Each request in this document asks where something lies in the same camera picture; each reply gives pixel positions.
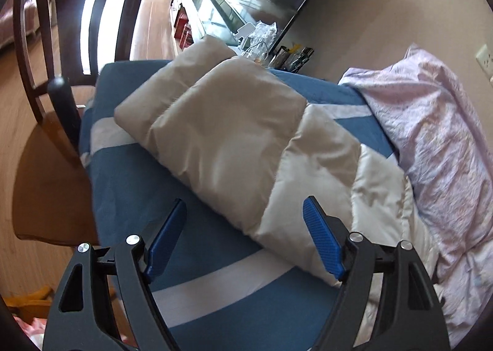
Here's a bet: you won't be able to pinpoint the white glass-top television cabinet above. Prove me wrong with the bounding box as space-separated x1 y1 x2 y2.
169 0 270 62

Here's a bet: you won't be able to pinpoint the pink cloth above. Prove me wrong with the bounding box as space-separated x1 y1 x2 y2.
13 316 51 350

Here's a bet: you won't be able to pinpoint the blue white striped bed sheet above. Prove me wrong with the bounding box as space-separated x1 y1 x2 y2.
79 60 397 351

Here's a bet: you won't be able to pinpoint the white wall socket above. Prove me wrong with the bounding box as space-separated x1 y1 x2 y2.
475 43 493 84

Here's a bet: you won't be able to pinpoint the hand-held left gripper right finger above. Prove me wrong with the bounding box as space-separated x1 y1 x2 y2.
302 196 451 351

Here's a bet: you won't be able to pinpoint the dark wooden chair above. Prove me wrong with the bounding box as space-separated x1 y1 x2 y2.
11 0 160 249

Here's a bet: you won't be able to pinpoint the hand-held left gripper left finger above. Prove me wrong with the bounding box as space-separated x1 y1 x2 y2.
42 198 188 351

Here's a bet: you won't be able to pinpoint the pale pink quilt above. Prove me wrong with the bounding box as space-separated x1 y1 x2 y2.
339 43 493 348

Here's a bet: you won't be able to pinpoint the dark shiny packets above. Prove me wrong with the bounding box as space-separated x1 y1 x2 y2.
275 44 315 74

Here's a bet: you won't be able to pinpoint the beige down jacket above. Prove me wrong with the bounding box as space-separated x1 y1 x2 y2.
114 35 449 344

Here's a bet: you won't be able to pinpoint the clear plastic bag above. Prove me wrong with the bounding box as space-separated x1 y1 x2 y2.
252 21 279 48

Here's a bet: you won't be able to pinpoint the small white device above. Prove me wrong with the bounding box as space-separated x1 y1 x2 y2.
236 23 257 42

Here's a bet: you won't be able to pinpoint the yellow wooden toy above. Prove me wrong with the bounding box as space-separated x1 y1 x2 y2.
4 285 55 321

